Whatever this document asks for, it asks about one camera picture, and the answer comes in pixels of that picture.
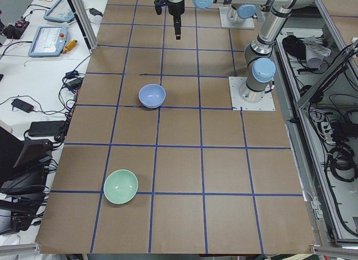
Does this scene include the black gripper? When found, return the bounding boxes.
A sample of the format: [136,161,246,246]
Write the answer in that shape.
[167,0,185,40]

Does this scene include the green ceramic bowl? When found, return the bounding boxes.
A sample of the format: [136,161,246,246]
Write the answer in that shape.
[103,169,139,205]

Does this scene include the blue ceramic bowl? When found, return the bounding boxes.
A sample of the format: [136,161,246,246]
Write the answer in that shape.
[138,84,166,108]

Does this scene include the black power adapter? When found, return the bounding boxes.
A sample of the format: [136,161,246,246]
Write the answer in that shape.
[89,8,103,16]

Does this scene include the yellow tool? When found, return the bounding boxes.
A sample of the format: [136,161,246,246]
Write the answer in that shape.
[62,39,78,54]

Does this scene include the teach pendant far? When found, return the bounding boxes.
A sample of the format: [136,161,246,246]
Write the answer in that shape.
[44,0,75,23]

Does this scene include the teach pendant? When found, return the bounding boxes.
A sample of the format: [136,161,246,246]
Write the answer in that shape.
[44,0,75,23]
[28,26,68,58]

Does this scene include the teach pendant near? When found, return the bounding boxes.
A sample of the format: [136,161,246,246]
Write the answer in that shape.
[28,26,68,58]

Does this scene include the aluminium frame post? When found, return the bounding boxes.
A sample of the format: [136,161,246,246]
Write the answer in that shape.
[67,0,98,50]

